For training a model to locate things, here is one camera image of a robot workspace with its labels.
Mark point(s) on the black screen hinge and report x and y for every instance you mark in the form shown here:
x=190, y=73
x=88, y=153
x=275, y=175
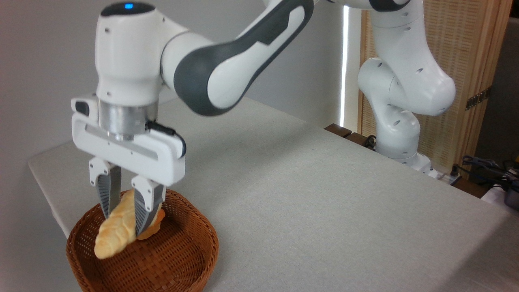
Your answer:
x=478, y=98

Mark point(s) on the grey device housing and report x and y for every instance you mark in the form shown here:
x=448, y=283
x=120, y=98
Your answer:
x=512, y=196

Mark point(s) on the long pale braided bread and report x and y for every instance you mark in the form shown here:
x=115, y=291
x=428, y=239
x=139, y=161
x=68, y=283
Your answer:
x=115, y=233

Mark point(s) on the wooden bamboo folding screen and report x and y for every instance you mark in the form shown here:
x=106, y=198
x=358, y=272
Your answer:
x=460, y=40

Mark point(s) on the grey tablecloth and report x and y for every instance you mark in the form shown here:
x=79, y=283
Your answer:
x=324, y=202

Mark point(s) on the round orange bread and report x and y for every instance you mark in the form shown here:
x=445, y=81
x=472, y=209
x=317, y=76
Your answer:
x=156, y=222

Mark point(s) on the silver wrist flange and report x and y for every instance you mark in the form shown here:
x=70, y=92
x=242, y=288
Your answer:
x=121, y=119

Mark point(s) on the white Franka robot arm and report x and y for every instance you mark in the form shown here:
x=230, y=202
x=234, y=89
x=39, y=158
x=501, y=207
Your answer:
x=405, y=89

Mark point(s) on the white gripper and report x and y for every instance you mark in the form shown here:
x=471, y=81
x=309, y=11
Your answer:
x=158, y=158

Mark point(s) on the brown wicker basket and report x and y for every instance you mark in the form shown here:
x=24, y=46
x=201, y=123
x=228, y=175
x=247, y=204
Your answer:
x=174, y=255

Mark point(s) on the dark wooden board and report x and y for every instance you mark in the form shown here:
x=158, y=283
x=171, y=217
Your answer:
x=359, y=140
x=470, y=188
x=338, y=130

